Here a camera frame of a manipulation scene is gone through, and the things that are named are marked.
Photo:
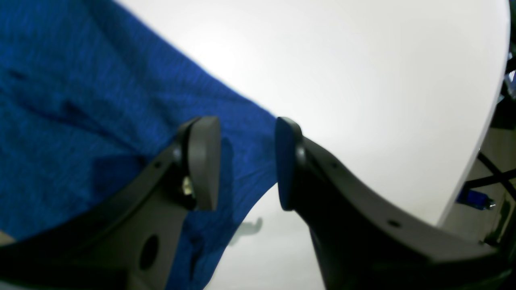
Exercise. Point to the blue handled tool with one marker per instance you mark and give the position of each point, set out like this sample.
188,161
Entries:
475,199

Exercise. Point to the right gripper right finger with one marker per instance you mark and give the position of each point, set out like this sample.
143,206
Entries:
364,242

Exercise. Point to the blue long-sleeve T-shirt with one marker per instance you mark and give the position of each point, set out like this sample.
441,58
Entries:
89,96

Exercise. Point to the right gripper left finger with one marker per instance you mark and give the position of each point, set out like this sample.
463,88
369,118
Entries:
129,241

